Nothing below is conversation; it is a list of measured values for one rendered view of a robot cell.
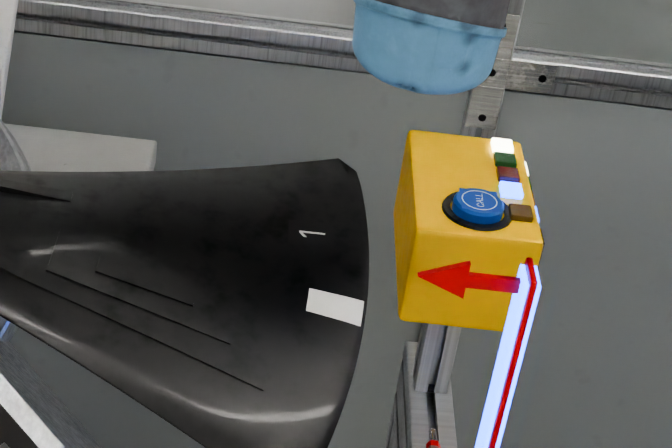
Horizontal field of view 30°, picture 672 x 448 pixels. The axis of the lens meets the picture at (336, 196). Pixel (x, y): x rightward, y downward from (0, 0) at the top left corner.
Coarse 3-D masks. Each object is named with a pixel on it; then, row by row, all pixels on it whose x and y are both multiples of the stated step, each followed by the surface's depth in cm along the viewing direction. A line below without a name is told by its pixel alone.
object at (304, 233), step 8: (296, 224) 73; (304, 224) 73; (312, 224) 74; (320, 224) 74; (328, 224) 74; (296, 232) 73; (304, 232) 73; (312, 232) 73; (320, 232) 73; (328, 232) 73; (288, 240) 72; (296, 240) 72; (304, 240) 73; (312, 240) 73; (320, 240) 73; (328, 240) 73; (328, 248) 72
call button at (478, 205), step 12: (468, 192) 98; (480, 192) 98; (492, 192) 98; (456, 204) 97; (468, 204) 97; (480, 204) 97; (492, 204) 97; (468, 216) 96; (480, 216) 96; (492, 216) 96
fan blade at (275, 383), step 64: (0, 192) 71; (64, 192) 72; (128, 192) 73; (192, 192) 74; (256, 192) 75; (320, 192) 76; (0, 256) 66; (64, 256) 67; (128, 256) 68; (192, 256) 70; (256, 256) 71; (320, 256) 72; (64, 320) 65; (128, 320) 66; (192, 320) 67; (256, 320) 68; (320, 320) 69; (128, 384) 64; (192, 384) 64; (256, 384) 66; (320, 384) 67
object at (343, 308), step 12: (312, 300) 70; (324, 300) 70; (336, 300) 70; (348, 300) 70; (360, 300) 71; (312, 312) 69; (324, 312) 70; (336, 312) 70; (348, 312) 70; (360, 312) 70; (360, 324) 70
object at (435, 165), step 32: (416, 160) 103; (448, 160) 104; (480, 160) 105; (416, 192) 99; (448, 192) 100; (416, 224) 95; (448, 224) 96; (480, 224) 96; (512, 224) 97; (416, 256) 96; (448, 256) 96; (480, 256) 96; (512, 256) 96; (416, 288) 98; (416, 320) 99; (448, 320) 99; (480, 320) 99
